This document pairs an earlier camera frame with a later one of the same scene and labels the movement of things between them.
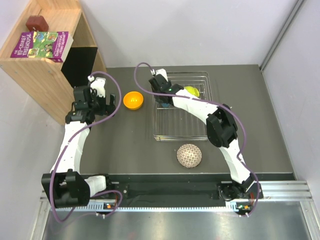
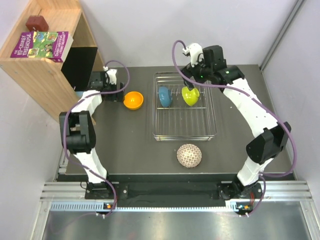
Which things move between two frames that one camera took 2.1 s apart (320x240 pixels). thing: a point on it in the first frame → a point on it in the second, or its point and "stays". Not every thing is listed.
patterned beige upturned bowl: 189,155 stays
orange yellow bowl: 133,100 stays
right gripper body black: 157,97 → 199,73
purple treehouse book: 53,45 stays
